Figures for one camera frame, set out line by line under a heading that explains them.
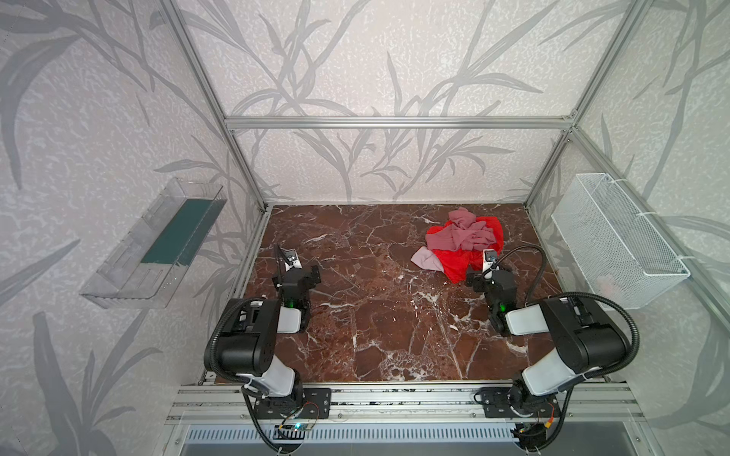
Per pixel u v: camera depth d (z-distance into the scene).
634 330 0.44
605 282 0.74
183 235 0.65
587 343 0.45
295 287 0.70
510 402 0.72
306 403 0.72
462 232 0.99
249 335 0.46
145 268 0.65
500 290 0.71
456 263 0.95
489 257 0.81
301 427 0.71
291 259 0.79
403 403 0.75
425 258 1.01
